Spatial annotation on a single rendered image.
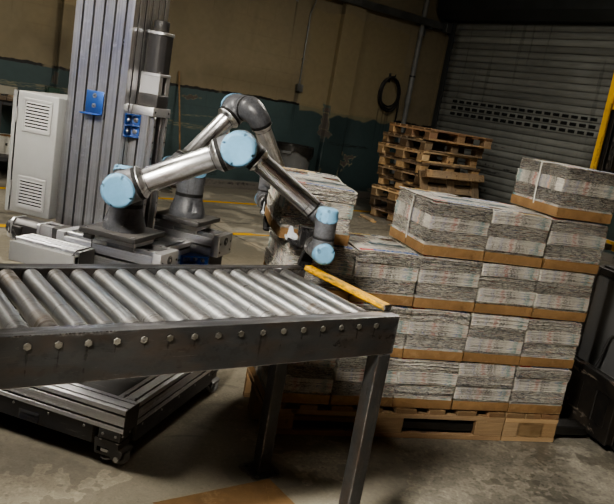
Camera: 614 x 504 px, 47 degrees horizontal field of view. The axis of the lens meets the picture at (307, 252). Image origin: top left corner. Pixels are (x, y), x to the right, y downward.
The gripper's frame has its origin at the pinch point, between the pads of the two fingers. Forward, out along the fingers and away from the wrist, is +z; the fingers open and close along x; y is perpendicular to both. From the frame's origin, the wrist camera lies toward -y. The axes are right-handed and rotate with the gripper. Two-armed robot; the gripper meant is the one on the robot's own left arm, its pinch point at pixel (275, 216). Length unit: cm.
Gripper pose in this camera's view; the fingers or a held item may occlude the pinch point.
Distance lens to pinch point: 316.5
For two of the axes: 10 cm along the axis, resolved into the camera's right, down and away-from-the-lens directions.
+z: 2.5, 2.4, -9.4
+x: 9.5, 1.0, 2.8
